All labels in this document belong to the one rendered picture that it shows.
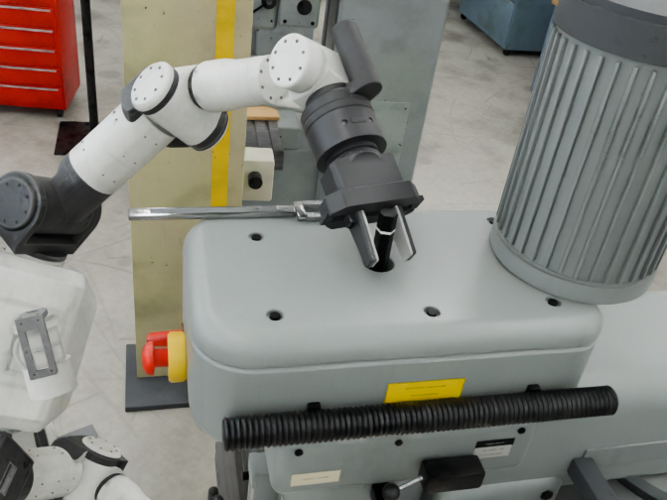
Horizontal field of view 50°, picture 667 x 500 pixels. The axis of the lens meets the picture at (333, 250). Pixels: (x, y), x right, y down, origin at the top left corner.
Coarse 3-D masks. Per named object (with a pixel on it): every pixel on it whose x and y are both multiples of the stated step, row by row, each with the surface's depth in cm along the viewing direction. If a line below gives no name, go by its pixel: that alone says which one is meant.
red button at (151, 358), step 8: (152, 344) 82; (144, 352) 82; (152, 352) 82; (160, 352) 83; (144, 360) 82; (152, 360) 81; (160, 360) 83; (168, 360) 83; (144, 368) 82; (152, 368) 82
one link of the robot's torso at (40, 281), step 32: (0, 256) 106; (32, 256) 110; (64, 256) 114; (0, 288) 105; (32, 288) 107; (64, 288) 110; (0, 320) 105; (64, 320) 110; (0, 352) 105; (0, 384) 105; (0, 416) 105; (32, 416) 108
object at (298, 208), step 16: (144, 208) 85; (160, 208) 85; (176, 208) 85; (192, 208) 86; (208, 208) 86; (224, 208) 87; (240, 208) 87; (256, 208) 88; (272, 208) 88; (288, 208) 89; (304, 208) 89
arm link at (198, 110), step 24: (192, 72) 99; (216, 72) 96; (240, 72) 93; (192, 96) 100; (216, 96) 96; (240, 96) 94; (168, 120) 100; (192, 120) 101; (216, 120) 104; (192, 144) 105
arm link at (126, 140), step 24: (144, 72) 101; (168, 72) 97; (120, 96) 104; (144, 96) 98; (168, 96) 97; (120, 120) 103; (144, 120) 103; (96, 144) 105; (120, 144) 104; (144, 144) 105; (168, 144) 108; (96, 168) 106; (120, 168) 106
